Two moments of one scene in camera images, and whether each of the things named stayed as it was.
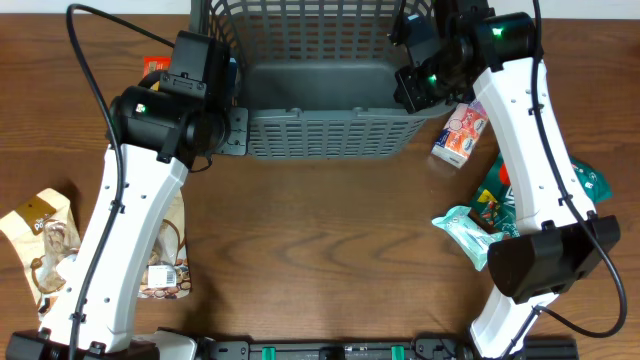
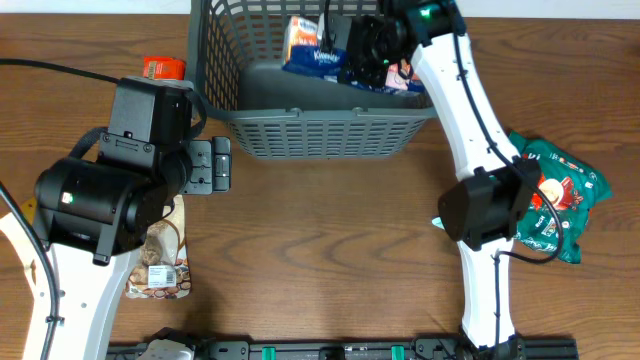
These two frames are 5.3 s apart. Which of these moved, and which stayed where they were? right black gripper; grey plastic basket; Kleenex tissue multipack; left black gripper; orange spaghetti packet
Moved: Kleenex tissue multipack; right black gripper; left black gripper
Stayed: grey plastic basket; orange spaghetti packet
